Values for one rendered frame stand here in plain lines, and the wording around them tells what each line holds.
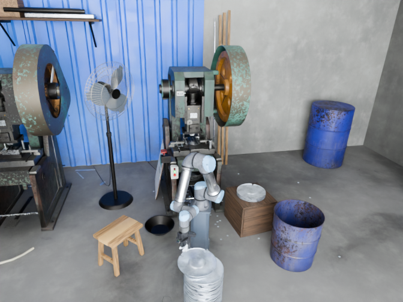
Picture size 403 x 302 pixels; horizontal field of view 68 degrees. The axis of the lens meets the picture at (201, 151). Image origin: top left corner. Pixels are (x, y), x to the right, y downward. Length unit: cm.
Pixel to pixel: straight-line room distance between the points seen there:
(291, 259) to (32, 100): 249
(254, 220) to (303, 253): 58
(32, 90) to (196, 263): 186
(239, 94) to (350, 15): 276
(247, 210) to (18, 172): 217
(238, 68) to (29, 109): 180
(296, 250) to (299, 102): 281
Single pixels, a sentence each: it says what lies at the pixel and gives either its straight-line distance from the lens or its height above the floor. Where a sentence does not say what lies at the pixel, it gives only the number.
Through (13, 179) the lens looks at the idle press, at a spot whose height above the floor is 56.
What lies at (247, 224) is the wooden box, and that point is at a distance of 304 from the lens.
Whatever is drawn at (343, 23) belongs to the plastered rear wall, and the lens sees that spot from 512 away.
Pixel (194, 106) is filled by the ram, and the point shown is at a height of 116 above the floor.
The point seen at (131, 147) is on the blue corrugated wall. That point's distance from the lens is 443.
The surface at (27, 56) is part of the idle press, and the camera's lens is 290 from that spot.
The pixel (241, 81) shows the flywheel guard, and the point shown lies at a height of 146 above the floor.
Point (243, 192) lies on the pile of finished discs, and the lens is 308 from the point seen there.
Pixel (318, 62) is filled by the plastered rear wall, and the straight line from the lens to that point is 498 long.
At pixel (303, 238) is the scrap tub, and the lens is 264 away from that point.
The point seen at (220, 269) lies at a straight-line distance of 234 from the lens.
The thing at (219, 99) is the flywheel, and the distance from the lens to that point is 344.
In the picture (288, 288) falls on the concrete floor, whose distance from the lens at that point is 275.
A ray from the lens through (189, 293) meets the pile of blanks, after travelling 236.
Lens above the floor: 197
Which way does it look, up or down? 24 degrees down
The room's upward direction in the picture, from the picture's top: 1 degrees clockwise
